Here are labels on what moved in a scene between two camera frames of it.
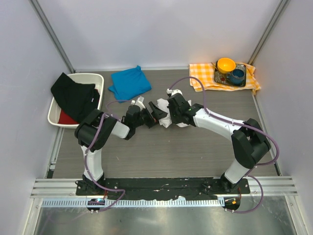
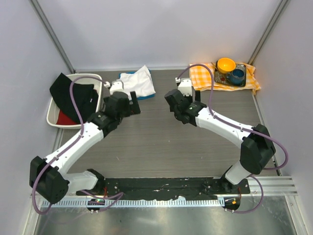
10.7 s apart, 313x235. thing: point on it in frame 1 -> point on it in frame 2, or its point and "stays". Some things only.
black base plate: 163,188 stays
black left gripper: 149,117 -> 130,105
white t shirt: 166,121 -> 140,82
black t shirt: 75,100 stays
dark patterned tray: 221,79 stays
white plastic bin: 97,79 stays
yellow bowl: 226,65 stays
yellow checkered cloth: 202,78 stays
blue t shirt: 127,84 -> 140,98
